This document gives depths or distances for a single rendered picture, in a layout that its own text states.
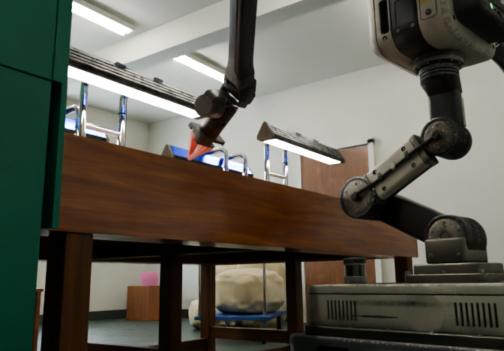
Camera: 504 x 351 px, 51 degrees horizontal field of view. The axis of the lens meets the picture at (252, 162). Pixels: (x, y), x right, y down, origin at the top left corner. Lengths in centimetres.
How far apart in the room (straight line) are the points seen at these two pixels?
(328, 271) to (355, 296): 498
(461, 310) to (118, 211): 79
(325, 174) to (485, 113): 193
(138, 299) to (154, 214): 629
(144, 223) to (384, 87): 556
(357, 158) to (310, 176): 65
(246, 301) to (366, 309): 316
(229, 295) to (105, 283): 361
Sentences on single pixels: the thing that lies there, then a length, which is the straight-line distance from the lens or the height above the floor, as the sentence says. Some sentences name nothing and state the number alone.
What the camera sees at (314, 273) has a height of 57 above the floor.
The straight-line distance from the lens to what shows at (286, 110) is 710.
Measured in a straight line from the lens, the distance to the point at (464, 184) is 599.
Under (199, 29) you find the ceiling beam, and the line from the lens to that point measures 513.
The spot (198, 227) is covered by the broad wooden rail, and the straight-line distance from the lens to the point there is 126.
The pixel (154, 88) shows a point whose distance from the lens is 165.
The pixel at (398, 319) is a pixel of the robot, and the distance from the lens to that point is 139.
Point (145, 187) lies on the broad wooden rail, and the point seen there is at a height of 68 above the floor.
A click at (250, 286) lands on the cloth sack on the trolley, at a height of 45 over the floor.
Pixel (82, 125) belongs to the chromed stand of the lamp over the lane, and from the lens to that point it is 169.
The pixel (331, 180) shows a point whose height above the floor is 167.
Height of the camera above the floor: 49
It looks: 13 degrees up
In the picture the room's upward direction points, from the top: 1 degrees counter-clockwise
